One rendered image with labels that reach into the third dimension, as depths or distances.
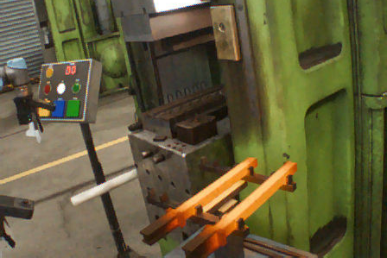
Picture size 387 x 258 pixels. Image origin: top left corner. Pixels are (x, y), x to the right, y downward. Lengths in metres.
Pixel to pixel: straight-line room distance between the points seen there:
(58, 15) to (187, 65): 4.66
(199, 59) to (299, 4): 0.65
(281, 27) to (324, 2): 0.33
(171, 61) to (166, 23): 0.36
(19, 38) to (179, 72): 7.73
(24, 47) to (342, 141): 8.33
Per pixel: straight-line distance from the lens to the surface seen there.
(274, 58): 1.13
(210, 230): 0.81
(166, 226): 0.89
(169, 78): 1.69
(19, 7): 9.29
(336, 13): 1.43
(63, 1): 6.27
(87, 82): 1.75
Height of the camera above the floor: 1.43
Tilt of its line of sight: 18 degrees down
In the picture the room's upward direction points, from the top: 10 degrees counter-clockwise
